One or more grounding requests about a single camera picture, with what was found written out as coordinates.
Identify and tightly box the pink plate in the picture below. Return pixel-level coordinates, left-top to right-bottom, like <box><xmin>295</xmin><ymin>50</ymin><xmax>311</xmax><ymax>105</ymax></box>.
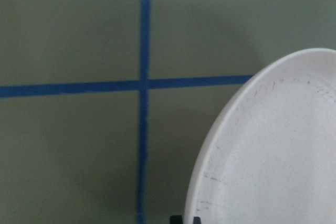
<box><xmin>183</xmin><ymin>48</ymin><xmax>335</xmax><ymax>223</ymax></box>

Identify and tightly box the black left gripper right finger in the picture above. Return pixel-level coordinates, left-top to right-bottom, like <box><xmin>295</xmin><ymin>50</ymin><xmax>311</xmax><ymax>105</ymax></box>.
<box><xmin>193</xmin><ymin>216</ymin><xmax>202</xmax><ymax>224</ymax></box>

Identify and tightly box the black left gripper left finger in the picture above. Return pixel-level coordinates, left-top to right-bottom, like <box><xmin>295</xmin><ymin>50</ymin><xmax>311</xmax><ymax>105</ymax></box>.
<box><xmin>169</xmin><ymin>215</ymin><xmax>183</xmax><ymax>224</ymax></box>

